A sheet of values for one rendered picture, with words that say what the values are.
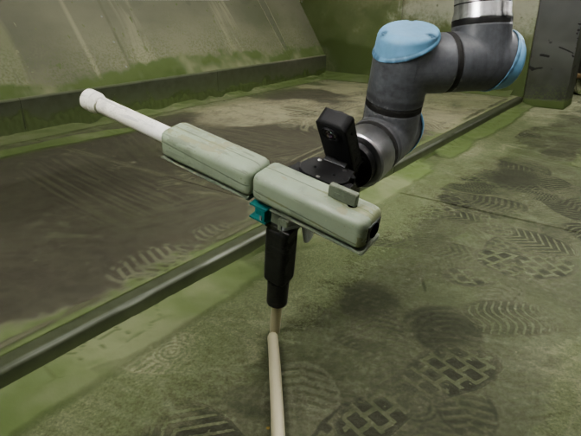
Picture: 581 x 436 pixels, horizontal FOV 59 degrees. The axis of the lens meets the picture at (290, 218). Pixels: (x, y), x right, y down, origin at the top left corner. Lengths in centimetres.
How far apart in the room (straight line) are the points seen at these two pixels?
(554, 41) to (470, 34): 183
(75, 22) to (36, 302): 146
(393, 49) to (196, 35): 177
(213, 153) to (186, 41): 179
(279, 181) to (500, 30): 43
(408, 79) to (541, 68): 192
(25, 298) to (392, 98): 63
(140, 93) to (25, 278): 133
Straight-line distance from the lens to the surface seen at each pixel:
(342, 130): 66
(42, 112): 194
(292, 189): 58
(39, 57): 202
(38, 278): 94
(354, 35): 303
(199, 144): 67
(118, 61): 216
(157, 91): 221
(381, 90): 81
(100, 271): 92
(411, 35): 79
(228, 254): 94
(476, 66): 85
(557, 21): 267
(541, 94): 270
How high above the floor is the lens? 46
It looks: 23 degrees down
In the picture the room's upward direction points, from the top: straight up
